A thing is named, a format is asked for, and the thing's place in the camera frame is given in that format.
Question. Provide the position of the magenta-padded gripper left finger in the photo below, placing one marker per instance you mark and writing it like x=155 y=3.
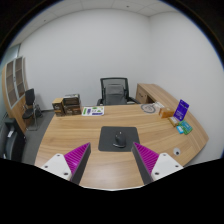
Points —
x=77 y=159

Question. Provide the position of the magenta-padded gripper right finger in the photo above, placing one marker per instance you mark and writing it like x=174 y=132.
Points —
x=146 y=159

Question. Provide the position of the black computer mouse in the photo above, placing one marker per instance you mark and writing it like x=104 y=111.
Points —
x=119 y=140

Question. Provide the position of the dark grey mouse pad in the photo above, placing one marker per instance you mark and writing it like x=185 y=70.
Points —
x=106 y=140

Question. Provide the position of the blue small packet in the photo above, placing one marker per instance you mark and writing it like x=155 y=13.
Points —
x=180 y=130

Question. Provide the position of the small tan box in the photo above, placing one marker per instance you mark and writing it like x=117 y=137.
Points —
x=173 y=121

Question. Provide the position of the wide brown cardboard box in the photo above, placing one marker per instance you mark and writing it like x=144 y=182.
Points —
x=72 y=110

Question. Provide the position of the small orange box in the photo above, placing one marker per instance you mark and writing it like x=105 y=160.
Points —
x=165 y=112

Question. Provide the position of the white printed paper sheet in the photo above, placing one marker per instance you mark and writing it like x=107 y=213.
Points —
x=93 y=111

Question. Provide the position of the round grey disc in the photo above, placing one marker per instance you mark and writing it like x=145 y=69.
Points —
x=147 y=108

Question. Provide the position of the green small packet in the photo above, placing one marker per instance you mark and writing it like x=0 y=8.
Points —
x=186 y=127

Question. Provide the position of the tall brown cardboard box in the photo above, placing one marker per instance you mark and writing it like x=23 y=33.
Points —
x=58 y=107

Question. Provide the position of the black printed box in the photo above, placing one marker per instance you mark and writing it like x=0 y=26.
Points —
x=71 y=99

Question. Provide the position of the purple card box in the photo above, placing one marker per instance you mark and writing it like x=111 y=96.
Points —
x=181 y=110

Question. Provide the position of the wooden side desk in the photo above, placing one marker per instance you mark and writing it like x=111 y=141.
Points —
x=153 y=93

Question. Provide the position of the black leather office chair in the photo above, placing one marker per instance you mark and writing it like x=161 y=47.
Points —
x=11 y=141

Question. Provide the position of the black mesh office chair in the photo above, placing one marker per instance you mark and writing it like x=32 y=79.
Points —
x=115 y=93

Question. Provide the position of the black visitor chair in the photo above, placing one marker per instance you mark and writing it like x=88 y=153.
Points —
x=30 y=100

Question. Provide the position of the wooden shelf unit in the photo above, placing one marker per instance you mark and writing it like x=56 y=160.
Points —
x=15 y=90

